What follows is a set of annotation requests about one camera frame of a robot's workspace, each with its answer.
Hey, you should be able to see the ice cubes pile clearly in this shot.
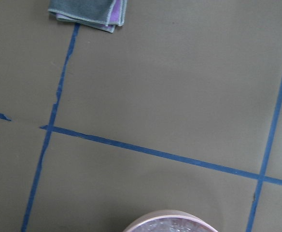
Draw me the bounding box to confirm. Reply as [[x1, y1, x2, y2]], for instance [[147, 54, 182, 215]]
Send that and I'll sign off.
[[133, 217, 210, 232]]

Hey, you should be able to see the grey folded cloth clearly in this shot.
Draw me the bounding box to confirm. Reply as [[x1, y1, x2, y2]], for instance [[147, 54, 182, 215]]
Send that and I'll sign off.
[[48, 0, 127, 33]]

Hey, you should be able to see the pink bowl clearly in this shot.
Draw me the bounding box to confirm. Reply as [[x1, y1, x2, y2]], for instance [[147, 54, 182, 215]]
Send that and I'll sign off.
[[124, 210, 217, 232]]

